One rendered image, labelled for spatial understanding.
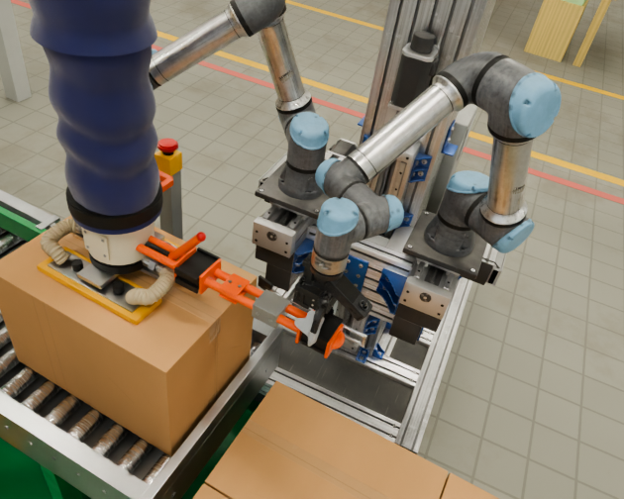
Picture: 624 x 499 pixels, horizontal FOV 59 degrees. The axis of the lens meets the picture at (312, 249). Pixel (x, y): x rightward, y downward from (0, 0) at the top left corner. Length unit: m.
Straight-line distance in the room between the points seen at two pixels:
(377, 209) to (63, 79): 0.67
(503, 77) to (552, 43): 5.66
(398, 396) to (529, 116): 1.41
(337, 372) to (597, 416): 1.27
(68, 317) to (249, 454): 0.64
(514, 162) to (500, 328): 1.82
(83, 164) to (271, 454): 0.96
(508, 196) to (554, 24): 5.49
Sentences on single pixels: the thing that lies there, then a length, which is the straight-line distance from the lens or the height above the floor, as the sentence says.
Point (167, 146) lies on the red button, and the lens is 1.94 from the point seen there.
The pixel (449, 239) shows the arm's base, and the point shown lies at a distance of 1.63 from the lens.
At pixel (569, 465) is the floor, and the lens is 2.71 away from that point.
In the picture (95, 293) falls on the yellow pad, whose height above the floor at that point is 0.97.
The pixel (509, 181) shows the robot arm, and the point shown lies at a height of 1.39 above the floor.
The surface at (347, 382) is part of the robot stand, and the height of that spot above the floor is 0.21.
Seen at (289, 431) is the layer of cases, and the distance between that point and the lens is 1.75.
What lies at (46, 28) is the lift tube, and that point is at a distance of 1.19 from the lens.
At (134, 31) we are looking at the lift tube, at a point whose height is 1.63.
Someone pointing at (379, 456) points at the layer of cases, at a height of 0.54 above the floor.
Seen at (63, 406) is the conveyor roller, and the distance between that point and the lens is 1.84.
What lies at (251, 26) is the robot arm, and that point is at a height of 1.55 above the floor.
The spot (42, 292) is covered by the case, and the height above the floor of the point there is 0.95.
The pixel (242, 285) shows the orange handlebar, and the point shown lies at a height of 1.09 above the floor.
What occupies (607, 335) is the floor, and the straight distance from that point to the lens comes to 3.36.
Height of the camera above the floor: 2.05
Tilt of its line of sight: 41 degrees down
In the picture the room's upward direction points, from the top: 10 degrees clockwise
